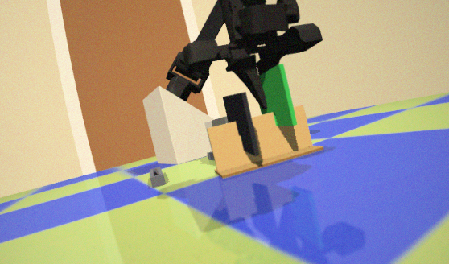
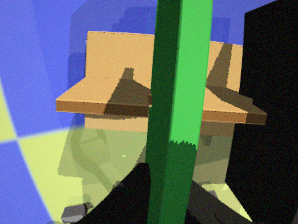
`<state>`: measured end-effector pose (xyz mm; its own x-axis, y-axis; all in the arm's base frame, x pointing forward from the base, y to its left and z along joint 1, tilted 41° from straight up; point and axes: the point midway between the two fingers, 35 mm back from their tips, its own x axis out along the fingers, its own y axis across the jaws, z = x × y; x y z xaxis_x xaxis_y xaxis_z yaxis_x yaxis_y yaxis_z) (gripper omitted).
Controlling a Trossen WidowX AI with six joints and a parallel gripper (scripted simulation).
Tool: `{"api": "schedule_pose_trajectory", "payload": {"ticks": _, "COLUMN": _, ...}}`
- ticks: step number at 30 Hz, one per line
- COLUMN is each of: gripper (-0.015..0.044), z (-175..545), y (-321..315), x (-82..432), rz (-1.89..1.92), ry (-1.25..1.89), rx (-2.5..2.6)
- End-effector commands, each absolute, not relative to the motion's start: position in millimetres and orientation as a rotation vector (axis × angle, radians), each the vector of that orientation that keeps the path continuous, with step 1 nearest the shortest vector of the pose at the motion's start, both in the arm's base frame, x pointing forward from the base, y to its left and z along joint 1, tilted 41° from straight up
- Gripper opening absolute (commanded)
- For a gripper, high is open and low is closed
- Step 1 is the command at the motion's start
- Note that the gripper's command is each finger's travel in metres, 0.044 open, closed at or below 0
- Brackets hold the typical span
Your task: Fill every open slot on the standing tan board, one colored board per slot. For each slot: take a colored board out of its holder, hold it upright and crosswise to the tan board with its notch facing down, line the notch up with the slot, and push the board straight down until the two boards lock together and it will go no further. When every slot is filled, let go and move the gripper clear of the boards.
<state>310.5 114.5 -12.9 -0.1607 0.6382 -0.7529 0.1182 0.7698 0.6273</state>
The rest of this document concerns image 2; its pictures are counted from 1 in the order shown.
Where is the green board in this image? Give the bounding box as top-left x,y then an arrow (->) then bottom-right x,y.
145,0 -> 213,224

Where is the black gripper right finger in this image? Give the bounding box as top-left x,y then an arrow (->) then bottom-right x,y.
184,180 -> 255,224

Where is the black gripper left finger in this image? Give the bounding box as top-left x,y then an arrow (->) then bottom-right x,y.
76,163 -> 152,224

